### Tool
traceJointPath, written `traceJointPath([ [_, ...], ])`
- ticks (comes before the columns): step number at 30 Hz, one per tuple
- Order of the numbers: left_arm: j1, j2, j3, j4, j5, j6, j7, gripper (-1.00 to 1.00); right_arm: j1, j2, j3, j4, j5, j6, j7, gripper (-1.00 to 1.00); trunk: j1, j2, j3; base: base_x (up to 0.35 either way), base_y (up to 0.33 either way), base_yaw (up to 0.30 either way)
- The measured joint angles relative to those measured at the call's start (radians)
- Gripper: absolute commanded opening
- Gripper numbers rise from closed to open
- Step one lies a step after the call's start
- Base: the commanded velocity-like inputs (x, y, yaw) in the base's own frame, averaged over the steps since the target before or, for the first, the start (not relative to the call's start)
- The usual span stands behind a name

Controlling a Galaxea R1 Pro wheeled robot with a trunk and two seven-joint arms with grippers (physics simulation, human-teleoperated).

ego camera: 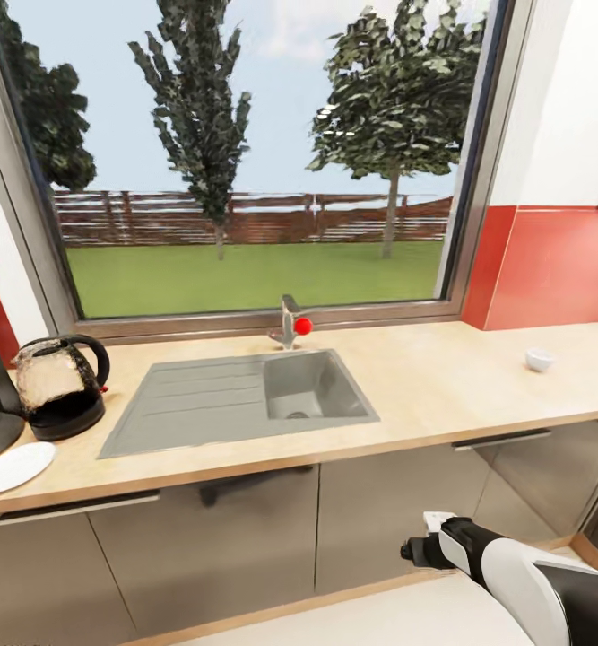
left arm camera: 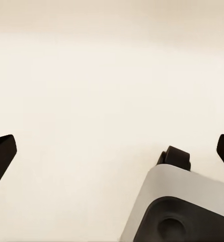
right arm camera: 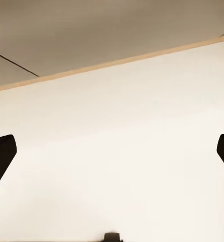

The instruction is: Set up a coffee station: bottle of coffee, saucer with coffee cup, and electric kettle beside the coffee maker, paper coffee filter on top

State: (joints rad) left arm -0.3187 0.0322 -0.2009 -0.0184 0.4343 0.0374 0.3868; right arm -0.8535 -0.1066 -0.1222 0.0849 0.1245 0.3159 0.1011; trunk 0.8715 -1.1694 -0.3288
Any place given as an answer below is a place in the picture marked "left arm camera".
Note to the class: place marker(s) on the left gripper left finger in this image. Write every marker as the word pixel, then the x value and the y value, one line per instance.
pixel 8 150

